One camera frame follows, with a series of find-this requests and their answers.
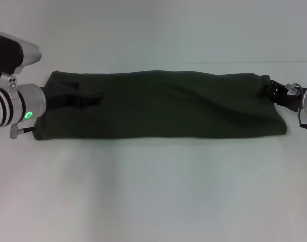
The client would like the right arm cable with plug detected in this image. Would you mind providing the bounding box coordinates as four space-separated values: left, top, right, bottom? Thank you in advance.
297 107 307 133

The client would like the arm cable with plug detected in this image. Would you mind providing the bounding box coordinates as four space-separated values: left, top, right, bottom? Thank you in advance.
9 123 37 139
297 107 307 133

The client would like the clear cable connector plug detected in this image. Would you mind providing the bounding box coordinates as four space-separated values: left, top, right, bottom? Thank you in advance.
285 82 302 96

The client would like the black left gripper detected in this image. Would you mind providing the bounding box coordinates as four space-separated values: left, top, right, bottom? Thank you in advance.
40 80 105 112

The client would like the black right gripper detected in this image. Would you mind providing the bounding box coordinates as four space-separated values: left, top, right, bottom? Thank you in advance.
268 80 307 113

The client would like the left arm cable with plug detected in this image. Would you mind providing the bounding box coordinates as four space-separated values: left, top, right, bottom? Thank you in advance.
9 123 37 139

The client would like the dark green FREE t-shirt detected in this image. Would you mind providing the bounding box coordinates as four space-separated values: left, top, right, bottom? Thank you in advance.
33 70 288 141

